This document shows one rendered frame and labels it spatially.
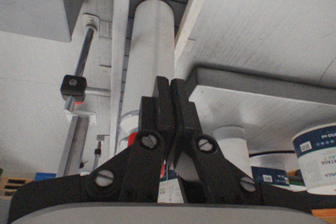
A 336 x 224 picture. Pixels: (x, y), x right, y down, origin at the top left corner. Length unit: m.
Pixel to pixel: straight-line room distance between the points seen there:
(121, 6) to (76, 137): 0.53
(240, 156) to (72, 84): 0.44
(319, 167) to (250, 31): 0.42
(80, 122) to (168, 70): 0.51
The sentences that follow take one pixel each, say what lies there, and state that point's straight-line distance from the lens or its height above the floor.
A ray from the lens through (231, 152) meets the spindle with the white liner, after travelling 0.59.
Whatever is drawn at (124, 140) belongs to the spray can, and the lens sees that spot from 0.25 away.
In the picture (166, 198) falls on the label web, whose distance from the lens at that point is 0.80.
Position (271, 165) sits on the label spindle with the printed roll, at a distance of 0.98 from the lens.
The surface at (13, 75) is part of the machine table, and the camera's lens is 0.60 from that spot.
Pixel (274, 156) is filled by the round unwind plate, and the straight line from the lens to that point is 0.90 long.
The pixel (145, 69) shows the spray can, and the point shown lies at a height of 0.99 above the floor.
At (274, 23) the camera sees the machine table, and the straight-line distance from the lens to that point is 0.42.
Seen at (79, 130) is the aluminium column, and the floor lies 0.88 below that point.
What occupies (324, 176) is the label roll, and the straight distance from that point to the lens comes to 0.69.
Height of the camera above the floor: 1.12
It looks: 31 degrees down
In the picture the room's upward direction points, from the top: 179 degrees counter-clockwise
